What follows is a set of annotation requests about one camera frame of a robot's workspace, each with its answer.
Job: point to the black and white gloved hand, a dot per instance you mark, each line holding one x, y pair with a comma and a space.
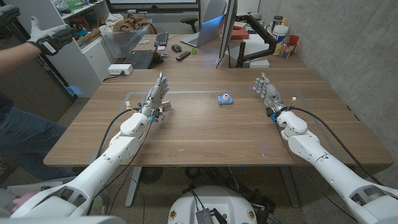
51, 39

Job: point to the dark lidded jar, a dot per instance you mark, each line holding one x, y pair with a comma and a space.
276, 21

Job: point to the yellow bottle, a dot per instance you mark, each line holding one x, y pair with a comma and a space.
284, 21

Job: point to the small green cup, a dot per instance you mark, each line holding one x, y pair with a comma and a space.
194, 50

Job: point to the grey table leg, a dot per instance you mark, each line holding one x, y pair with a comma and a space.
133, 186
289, 186

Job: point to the black remote control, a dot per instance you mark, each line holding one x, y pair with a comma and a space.
183, 56

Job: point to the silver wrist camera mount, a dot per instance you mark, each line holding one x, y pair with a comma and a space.
166, 105

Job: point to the white plastic tub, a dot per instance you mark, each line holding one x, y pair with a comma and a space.
280, 33

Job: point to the grey finned electronics box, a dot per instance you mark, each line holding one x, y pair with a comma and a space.
204, 216

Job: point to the white desk pad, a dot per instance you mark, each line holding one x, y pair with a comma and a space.
255, 46

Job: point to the computer monitor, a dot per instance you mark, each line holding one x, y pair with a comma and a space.
228, 28

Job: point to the small white device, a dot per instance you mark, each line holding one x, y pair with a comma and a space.
144, 41

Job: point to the flat white box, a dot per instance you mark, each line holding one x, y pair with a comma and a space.
259, 63

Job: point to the blue jeans leg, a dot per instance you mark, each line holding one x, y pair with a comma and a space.
28, 140

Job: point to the white power strip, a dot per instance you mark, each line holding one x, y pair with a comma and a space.
119, 69

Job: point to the brown cloth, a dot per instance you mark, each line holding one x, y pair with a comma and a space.
132, 23

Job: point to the white cloth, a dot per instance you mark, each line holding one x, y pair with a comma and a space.
109, 23

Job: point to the clear glass container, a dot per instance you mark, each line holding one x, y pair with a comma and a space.
287, 51

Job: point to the silver laptop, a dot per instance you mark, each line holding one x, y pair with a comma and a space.
210, 31

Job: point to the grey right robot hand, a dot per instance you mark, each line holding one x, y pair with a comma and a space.
271, 95

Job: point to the clear plastic bin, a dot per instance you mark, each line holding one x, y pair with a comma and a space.
124, 42

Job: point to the red book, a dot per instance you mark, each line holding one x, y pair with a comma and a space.
239, 34

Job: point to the dark gloved person hand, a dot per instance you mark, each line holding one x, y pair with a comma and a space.
7, 15

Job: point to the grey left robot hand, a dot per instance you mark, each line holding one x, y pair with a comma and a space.
154, 98

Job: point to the bare person forearm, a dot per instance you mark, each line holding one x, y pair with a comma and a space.
15, 57

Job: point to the white shelf cabinet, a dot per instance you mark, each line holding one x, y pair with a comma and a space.
77, 65

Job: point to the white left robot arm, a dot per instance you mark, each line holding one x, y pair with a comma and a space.
118, 149

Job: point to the blue toy camera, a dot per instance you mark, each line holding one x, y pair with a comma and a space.
225, 99

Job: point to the black round fan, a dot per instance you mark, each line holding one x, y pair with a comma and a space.
151, 174

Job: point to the wall whiteboard screen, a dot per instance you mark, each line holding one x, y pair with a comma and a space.
152, 6

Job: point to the black office chair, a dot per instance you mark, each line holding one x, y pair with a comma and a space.
189, 21

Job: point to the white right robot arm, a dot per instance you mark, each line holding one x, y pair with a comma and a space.
329, 168

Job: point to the pink soft object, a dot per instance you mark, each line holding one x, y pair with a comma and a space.
23, 199

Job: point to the black computer mouse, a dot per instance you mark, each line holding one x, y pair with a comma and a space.
176, 48

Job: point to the pink sticky note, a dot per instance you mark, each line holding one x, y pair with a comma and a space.
161, 48

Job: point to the small black keyboard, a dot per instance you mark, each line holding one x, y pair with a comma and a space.
161, 39

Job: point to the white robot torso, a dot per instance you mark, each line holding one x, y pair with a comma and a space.
214, 199

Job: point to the cardboard box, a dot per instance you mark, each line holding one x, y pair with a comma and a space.
88, 38

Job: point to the red cup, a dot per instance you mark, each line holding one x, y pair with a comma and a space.
293, 40

